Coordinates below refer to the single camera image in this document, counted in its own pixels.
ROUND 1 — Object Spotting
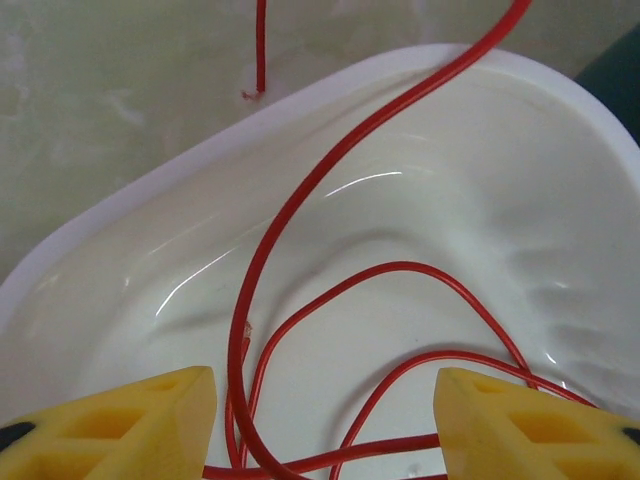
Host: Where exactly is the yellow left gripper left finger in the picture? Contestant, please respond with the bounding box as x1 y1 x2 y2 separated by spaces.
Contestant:
0 365 217 480

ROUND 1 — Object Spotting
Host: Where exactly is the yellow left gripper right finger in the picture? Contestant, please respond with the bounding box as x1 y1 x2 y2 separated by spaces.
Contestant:
432 367 640 480

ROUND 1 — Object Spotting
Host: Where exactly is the red cable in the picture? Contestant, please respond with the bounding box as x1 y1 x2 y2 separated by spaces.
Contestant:
202 0 599 480

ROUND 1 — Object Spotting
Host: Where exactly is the white plastic bin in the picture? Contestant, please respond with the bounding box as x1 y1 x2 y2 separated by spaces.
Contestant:
0 42 640 480

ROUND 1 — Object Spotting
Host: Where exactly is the teal plastic bin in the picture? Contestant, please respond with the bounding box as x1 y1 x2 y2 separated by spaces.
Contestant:
574 24 640 151

